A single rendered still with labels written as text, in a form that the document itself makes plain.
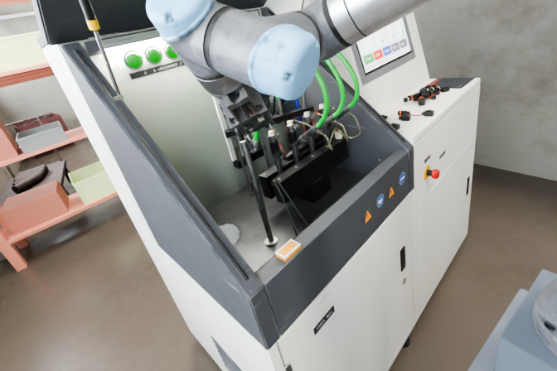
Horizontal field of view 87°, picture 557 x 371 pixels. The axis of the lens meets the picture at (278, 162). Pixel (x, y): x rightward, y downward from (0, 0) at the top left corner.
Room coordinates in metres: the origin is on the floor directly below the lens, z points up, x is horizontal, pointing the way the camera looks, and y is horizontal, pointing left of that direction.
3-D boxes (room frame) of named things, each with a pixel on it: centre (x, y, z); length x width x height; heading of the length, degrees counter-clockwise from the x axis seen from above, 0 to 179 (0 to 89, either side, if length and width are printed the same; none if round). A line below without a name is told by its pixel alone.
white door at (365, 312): (0.61, -0.16, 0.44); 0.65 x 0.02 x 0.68; 129
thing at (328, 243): (0.62, -0.15, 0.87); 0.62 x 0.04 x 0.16; 129
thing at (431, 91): (1.16, -0.67, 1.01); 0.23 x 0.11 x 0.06; 129
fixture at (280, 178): (0.88, -0.09, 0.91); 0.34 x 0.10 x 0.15; 129
